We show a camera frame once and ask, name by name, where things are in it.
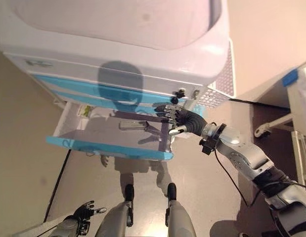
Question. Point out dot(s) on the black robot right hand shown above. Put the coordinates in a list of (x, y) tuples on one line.
[(192, 122)]

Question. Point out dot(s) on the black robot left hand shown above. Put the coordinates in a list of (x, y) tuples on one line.
[(84, 212)]

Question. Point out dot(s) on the white blue medicine box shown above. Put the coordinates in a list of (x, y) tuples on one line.
[(130, 125)]

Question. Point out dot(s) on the blue front cart drawer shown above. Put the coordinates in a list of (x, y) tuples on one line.
[(105, 148)]

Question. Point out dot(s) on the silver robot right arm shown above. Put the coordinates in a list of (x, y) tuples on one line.
[(246, 153)]

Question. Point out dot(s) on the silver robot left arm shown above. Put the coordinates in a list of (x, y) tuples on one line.
[(63, 227)]

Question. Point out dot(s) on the green white medicine box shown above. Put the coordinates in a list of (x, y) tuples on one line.
[(84, 111)]

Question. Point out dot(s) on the grey robot left leg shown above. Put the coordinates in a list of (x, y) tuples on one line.
[(113, 219)]

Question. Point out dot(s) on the grey robot leg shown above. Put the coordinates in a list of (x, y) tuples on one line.
[(177, 217), (113, 219)]

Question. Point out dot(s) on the black cart keys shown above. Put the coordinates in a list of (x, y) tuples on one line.
[(178, 95)]

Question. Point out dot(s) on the white perforated side basket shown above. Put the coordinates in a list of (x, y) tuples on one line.
[(224, 84)]

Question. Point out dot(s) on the white bed caster wheel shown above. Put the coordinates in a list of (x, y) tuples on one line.
[(262, 130)]

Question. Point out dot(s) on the white hospital bed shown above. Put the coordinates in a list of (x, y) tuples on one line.
[(266, 84)]

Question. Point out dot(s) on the grey robot right leg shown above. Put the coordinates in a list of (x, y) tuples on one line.
[(177, 217)]

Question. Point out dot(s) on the white blue medical cart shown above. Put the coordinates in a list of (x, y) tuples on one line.
[(118, 49)]

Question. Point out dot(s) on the blue bed corner bumper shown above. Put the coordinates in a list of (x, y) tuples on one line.
[(290, 77)]

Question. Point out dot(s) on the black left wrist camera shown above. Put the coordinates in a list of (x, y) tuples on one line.
[(84, 227)]

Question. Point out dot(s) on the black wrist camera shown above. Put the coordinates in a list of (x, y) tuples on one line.
[(84, 227), (208, 146)]

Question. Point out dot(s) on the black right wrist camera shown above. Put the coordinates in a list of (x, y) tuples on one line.
[(208, 146)]

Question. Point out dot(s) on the white metal bed rail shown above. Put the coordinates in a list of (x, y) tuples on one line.
[(299, 158)]

